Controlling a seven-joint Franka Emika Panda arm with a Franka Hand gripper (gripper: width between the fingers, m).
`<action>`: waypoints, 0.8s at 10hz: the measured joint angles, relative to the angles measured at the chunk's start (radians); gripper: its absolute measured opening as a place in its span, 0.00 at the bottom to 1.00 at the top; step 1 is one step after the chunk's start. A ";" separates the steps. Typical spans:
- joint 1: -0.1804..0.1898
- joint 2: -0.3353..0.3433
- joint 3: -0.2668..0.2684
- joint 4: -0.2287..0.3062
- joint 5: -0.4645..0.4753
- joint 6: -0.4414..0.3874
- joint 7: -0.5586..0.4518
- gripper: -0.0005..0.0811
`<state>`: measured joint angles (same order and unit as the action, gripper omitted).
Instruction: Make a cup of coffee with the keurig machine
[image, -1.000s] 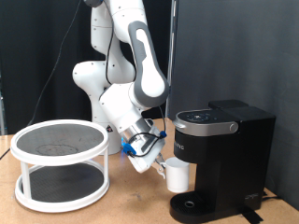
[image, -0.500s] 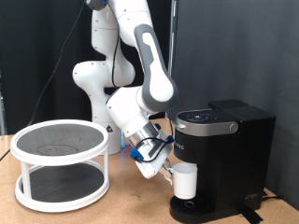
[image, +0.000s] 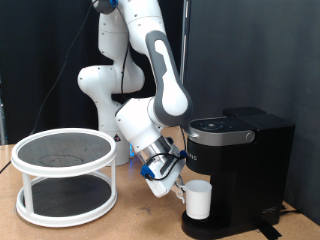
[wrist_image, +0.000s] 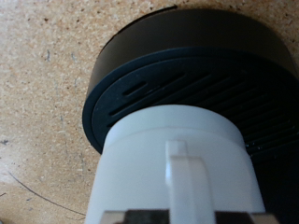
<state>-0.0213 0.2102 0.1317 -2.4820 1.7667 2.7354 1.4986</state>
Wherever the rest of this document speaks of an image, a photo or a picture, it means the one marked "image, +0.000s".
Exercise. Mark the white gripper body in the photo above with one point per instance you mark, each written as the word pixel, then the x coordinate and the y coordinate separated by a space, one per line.
pixel 165 176

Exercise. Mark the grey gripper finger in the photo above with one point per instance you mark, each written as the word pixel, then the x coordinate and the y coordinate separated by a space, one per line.
pixel 179 190

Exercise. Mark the white ceramic mug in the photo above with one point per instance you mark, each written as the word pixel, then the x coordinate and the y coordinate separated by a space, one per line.
pixel 198 200

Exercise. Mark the black Keurig coffee machine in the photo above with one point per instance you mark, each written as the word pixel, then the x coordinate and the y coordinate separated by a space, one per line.
pixel 253 166

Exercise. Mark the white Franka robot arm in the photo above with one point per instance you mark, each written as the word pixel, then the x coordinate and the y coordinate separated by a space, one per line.
pixel 110 83

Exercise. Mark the black tape strip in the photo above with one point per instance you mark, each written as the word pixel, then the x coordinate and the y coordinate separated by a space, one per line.
pixel 270 231

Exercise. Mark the white two-tier turntable stand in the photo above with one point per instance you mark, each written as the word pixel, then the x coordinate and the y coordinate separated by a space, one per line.
pixel 66 195

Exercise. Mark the grey metal pole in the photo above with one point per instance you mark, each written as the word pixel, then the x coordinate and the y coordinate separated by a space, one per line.
pixel 185 40

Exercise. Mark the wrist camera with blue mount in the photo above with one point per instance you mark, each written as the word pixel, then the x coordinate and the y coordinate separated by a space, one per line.
pixel 147 172

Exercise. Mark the grey metal frame post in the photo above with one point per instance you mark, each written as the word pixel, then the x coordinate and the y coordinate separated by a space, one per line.
pixel 1 116

